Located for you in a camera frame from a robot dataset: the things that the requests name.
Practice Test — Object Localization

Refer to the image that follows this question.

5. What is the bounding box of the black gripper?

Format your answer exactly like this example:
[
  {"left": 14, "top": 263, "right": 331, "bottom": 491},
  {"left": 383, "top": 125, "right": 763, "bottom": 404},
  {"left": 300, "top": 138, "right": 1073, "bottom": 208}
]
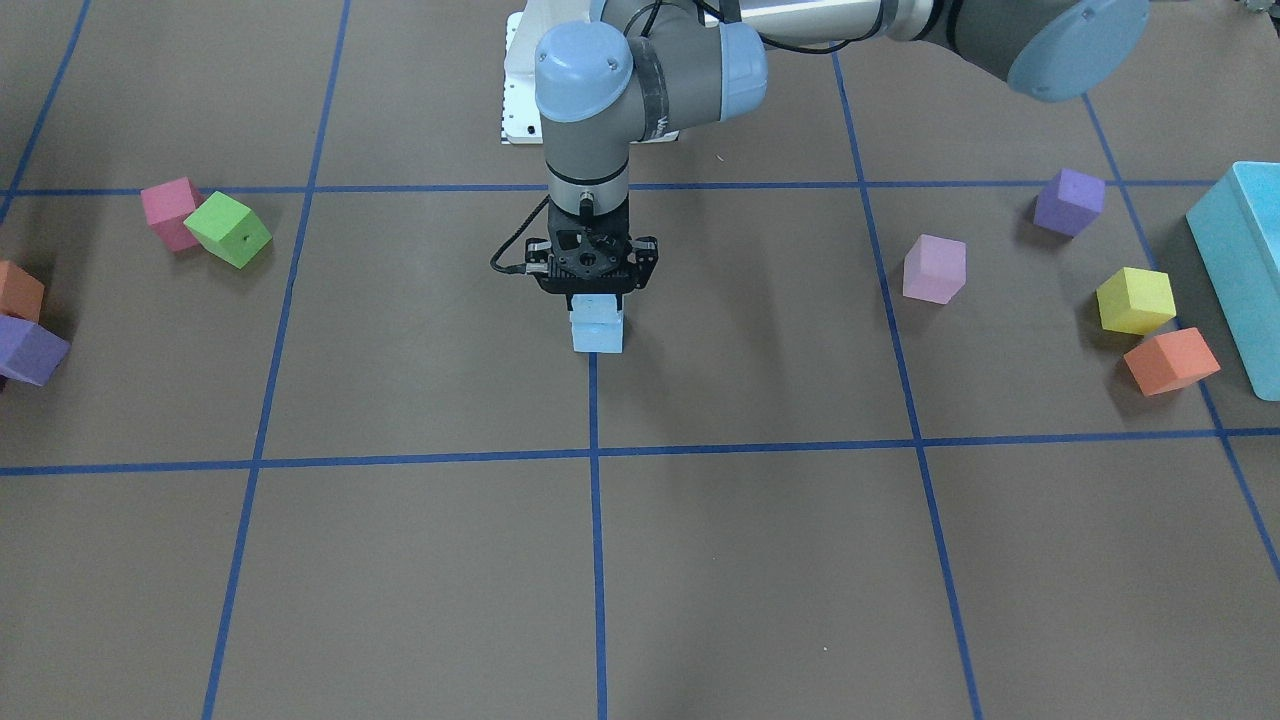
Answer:
[{"left": 526, "top": 202, "right": 659, "bottom": 282}]

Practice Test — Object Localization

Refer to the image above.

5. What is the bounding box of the light blue foam cube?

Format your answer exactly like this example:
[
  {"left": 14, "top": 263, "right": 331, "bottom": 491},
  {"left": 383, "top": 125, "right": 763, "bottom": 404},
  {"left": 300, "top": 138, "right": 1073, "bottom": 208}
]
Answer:
[
  {"left": 570, "top": 293, "right": 625, "bottom": 324},
  {"left": 570, "top": 320, "right": 625, "bottom": 354}
]

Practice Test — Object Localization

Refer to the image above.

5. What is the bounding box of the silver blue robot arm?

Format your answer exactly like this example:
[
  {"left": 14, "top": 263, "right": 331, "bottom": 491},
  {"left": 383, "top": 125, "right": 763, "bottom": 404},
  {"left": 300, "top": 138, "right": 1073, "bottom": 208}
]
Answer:
[{"left": 509, "top": 1, "right": 1149, "bottom": 299}]

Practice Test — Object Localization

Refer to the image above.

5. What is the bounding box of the light pink foam cube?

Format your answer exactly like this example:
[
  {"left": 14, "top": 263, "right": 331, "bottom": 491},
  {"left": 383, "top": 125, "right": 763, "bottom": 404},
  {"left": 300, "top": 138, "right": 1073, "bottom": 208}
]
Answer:
[{"left": 902, "top": 234, "right": 968, "bottom": 305}]

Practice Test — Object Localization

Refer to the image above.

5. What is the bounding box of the green foam cube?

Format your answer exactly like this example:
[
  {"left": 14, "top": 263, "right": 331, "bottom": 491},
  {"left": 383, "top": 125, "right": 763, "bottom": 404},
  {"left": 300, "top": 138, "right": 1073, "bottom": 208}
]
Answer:
[{"left": 183, "top": 191, "right": 273, "bottom": 269}]

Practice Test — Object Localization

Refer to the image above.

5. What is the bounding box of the red-pink foam cube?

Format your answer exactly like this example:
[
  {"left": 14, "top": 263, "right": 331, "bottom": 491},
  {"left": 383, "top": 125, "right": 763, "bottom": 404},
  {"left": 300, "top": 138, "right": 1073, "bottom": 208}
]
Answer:
[{"left": 140, "top": 177, "right": 205, "bottom": 252}]

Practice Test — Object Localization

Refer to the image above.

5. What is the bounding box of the purple foam cube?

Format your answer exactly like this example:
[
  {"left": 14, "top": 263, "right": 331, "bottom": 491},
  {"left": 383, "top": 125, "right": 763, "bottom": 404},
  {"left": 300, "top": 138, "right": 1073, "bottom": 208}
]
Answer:
[
  {"left": 1032, "top": 168, "right": 1106, "bottom": 238},
  {"left": 1, "top": 315, "right": 70, "bottom": 387}
]

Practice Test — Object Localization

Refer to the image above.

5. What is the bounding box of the yellow foam cube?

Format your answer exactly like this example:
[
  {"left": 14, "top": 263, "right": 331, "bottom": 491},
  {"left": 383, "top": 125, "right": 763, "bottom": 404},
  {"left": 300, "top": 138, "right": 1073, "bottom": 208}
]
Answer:
[{"left": 1094, "top": 266, "right": 1178, "bottom": 336}]

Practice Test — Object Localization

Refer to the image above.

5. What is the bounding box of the orange foam cube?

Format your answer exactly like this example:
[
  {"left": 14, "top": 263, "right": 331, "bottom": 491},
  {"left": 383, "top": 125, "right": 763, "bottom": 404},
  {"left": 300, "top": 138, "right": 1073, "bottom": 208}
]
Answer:
[
  {"left": 1123, "top": 328, "right": 1221, "bottom": 397},
  {"left": 1, "top": 260, "right": 45, "bottom": 323}
]

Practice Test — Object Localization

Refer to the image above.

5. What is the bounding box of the teal plastic bin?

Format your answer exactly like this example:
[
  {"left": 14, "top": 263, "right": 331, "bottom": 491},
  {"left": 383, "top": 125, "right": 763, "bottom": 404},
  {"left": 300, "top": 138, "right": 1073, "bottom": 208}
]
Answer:
[{"left": 1187, "top": 161, "right": 1279, "bottom": 402}]

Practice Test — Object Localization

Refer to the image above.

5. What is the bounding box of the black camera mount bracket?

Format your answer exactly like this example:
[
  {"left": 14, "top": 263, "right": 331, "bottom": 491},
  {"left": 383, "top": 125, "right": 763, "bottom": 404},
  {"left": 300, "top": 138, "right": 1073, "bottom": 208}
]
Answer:
[{"left": 536, "top": 231, "right": 652, "bottom": 296}]

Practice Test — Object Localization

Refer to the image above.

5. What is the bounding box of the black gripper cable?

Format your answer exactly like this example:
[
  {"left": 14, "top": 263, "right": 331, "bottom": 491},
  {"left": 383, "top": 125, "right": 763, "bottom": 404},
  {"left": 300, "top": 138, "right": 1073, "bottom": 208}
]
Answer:
[{"left": 488, "top": 196, "right": 553, "bottom": 277}]

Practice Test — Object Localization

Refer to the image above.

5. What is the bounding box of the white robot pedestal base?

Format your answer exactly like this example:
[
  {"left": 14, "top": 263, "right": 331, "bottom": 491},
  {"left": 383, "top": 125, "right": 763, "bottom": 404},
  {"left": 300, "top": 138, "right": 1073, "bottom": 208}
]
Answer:
[{"left": 500, "top": 8, "right": 685, "bottom": 147}]

